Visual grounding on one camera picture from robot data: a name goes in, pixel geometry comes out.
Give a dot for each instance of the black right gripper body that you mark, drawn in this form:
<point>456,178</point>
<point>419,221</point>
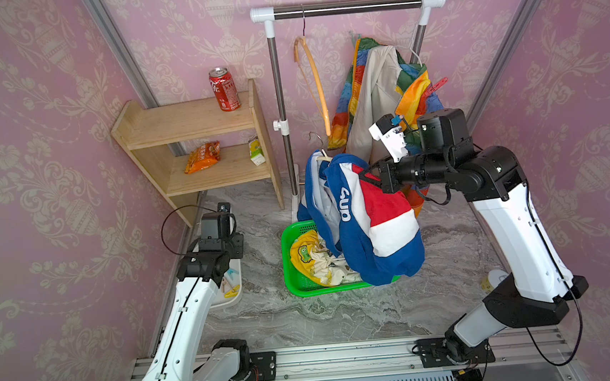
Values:
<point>411,173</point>

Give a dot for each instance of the blue red white jacket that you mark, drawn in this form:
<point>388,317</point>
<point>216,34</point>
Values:
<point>369,235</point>

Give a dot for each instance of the wooden clothes hanger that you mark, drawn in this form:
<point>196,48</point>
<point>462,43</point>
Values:
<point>313,136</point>
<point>315,86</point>

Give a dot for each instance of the yellow white dinosaur jacket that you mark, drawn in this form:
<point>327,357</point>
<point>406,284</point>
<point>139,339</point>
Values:
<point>312,258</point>

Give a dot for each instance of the teal clothespin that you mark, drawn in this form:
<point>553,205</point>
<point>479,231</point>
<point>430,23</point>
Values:
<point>232,276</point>

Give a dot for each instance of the yellow clothespin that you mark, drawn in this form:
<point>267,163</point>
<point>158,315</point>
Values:
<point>233,292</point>

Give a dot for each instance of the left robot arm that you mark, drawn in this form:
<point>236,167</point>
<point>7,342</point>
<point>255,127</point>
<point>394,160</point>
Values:
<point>202,269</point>

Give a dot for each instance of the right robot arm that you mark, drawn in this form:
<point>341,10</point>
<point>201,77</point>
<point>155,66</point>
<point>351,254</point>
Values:
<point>539,287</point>

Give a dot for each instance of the rainbow striped jacket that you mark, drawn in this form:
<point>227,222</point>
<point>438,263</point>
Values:
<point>380,82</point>

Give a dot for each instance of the yellow white round container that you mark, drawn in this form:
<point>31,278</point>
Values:
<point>492,280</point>

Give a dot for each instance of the green white drink carton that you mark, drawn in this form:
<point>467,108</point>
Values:
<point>256,151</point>

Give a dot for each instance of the green plastic basket tray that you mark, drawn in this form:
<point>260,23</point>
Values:
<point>297,283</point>

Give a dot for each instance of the red soda can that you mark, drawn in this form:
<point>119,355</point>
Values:
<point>224,89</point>

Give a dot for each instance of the orange snack bag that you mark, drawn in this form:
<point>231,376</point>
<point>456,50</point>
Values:
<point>203,157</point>

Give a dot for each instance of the steel clothes rack white joints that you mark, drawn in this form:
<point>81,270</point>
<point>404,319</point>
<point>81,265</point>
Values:
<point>268,16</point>

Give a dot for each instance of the white plastic bin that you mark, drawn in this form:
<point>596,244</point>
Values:
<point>220,302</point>

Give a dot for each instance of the wooden two-tier shelf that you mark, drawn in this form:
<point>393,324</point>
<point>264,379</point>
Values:
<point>148,136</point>

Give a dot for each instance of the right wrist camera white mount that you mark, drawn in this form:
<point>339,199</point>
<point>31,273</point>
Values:
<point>388,131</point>

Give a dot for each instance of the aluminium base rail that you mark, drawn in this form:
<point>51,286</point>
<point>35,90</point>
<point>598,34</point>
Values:
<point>512,355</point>

